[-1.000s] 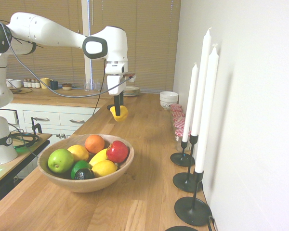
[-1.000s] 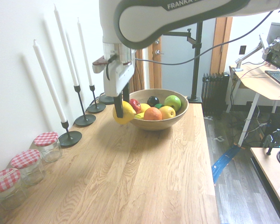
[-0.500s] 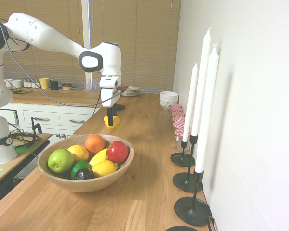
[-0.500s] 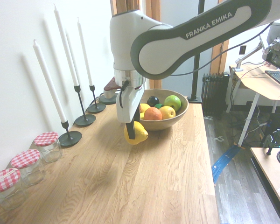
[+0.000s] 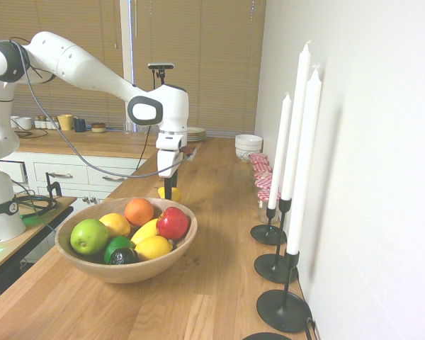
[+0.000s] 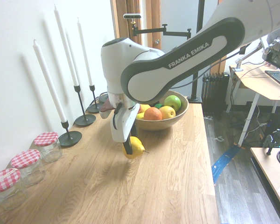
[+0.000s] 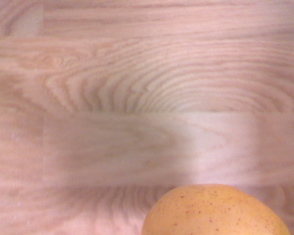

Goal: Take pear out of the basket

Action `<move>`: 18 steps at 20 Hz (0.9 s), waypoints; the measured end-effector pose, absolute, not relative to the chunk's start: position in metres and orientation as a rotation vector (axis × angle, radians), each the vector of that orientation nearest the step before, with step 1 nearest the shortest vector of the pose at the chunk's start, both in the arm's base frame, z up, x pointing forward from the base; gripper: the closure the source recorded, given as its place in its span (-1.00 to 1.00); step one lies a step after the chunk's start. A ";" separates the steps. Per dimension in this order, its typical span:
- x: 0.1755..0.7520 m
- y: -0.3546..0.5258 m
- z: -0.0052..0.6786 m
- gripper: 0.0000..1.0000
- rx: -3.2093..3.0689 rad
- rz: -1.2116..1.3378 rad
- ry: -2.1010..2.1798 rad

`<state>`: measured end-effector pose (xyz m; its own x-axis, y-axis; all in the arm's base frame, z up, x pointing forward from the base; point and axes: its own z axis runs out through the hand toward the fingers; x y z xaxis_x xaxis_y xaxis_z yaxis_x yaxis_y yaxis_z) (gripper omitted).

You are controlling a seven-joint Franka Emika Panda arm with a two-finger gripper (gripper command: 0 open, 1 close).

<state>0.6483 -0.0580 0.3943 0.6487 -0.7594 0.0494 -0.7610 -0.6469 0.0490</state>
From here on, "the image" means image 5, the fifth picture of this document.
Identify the stereo camera on stand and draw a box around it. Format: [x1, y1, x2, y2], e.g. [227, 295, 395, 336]
[147, 62, 176, 72]

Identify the orange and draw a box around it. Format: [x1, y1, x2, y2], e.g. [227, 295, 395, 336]
[124, 198, 155, 227]

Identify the yellow lemon in bowl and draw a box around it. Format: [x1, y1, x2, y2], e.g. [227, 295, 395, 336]
[98, 212, 132, 239]

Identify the wooden fruit bowl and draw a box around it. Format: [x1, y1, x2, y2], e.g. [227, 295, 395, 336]
[54, 196, 199, 285]

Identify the black candle holder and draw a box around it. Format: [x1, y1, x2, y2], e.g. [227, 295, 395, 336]
[250, 198, 288, 247]
[253, 197, 300, 285]
[256, 249, 313, 334]

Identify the black cable bundle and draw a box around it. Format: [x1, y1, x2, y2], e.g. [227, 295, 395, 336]
[16, 192, 60, 221]

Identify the stack of plates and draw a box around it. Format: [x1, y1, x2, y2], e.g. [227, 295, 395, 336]
[185, 125, 208, 144]

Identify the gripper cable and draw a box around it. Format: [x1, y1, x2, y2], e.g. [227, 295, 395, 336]
[8, 37, 194, 179]

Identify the black counter cable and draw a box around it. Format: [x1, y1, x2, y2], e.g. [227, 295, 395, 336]
[13, 127, 49, 140]

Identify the red apple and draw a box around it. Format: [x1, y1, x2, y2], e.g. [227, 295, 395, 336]
[156, 207, 191, 242]

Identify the white kitchen cabinet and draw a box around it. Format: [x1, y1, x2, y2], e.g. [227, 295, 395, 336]
[0, 151, 153, 213]

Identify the black table clamp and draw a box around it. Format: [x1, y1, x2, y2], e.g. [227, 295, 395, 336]
[45, 171, 63, 198]

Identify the dark avocado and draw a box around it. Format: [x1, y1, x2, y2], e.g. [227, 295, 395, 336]
[108, 247, 140, 266]

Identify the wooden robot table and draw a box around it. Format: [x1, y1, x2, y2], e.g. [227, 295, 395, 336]
[0, 195, 78, 307]

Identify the yellow mug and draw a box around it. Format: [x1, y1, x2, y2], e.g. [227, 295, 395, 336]
[57, 113, 78, 132]

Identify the yellow banana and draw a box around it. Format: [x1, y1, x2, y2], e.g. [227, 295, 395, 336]
[130, 218, 160, 246]

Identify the plain white bowl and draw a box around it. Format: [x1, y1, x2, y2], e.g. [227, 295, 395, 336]
[234, 133, 264, 150]

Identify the green apple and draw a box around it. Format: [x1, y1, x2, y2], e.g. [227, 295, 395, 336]
[69, 218, 111, 256]

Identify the tallest white taper candle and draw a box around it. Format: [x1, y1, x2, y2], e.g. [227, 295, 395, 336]
[280, 40, 312, 202]

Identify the yellow lemon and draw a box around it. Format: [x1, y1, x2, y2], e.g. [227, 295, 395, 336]
[134, 235, 174, 263]
[157, 186, 183, 204]
[98, 212, 132, 239]

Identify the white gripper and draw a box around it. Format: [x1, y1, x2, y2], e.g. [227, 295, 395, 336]
[157, 148, 185, 201]

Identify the green lime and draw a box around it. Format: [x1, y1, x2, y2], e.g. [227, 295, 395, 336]
[103, 235, 137, 265]

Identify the black kettle base cable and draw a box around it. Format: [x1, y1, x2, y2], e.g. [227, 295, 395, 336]
[304, 317, 322, 340]

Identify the brown window blind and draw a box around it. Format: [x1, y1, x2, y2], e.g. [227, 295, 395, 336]
[132, 0, 267, 138]
[0, 0, 125, 129]

